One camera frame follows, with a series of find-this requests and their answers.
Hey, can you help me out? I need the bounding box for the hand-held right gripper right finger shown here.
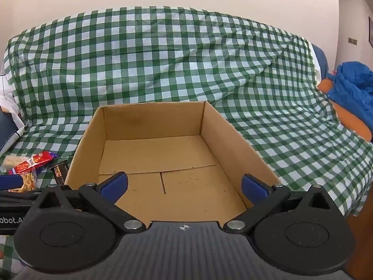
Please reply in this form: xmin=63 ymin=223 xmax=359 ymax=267
xmin=223 ymin=174 xmax=347 ymax=234

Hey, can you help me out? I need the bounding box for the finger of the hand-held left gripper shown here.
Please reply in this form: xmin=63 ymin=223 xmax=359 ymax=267
xmin=0 ymin=174 xmax=43 ymax=201

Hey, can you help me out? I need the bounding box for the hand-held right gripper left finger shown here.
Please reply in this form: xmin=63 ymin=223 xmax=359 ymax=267
xmin=25 ymin=171 xmax=147 ymax=234

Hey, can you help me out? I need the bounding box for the red snack packet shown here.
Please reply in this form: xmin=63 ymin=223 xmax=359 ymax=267
xmin=8 ymin=151 xmax=56 ymax=180

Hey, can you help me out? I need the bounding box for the brown and silver stick packet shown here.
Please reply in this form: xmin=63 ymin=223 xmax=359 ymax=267
xmin=49 ymin=158 xmax=69 ymax=186

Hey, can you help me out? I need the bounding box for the cardboard box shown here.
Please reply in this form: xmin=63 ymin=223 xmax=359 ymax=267
xmin=63 ymin=101 xmax=281 ymax=225

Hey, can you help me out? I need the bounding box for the clear-wrapped puffed rice bar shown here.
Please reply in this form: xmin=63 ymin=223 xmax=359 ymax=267
xmin=0 ymin=155 xmax=38 ymax=193

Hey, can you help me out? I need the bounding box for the navy blue cushion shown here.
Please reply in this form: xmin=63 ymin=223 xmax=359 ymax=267
xmin=0 ymin=109 xmax=21 ymax=153

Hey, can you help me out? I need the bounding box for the blue grey fabric bag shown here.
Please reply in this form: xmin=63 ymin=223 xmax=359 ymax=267
xmin=0 ymin=67 xmax=27 ymax=158

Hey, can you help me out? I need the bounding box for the orange cushion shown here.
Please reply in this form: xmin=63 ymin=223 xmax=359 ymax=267
xmin=317 ymin=79 xmax=373 ymax=144

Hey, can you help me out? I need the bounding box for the green checked cloth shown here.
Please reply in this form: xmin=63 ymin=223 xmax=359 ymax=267
xmin=0 ymin=5 xmax=373 ymax=280

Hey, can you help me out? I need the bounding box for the crumpled blue cloth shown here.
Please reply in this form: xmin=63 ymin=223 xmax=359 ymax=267
xmin=326 ymin=61 xmax=373 ymax=129

